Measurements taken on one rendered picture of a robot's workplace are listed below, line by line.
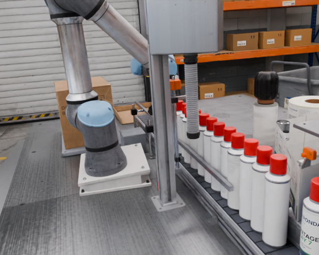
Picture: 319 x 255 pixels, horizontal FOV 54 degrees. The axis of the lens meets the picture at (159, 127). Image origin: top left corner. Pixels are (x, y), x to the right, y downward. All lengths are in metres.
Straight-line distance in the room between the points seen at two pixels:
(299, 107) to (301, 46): 4.16
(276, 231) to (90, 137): 0.63
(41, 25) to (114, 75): 1.31
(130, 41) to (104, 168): 0.43
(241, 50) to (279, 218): 4.47
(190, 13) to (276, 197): 0.44
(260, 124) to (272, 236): 0.52
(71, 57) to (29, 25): 4.19
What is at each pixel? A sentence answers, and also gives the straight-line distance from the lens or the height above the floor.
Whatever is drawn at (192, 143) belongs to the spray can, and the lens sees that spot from 1.05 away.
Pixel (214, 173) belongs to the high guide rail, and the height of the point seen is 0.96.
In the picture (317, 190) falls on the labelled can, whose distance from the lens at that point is 0.60.
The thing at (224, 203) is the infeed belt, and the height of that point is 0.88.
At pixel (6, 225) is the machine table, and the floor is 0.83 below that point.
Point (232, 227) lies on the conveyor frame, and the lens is 0.83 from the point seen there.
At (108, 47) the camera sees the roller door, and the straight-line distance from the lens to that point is 5.23.
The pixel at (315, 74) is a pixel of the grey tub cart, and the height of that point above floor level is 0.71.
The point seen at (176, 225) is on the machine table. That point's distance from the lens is 0.91.
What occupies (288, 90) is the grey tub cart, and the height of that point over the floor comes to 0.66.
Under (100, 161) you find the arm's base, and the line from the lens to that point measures 1.08.
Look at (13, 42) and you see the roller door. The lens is 5.38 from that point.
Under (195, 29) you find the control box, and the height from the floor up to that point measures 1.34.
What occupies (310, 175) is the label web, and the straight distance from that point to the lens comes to 0.72.
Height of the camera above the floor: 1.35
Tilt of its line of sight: 18 degrees down
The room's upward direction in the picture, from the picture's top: 4 degrees counter-clockwise
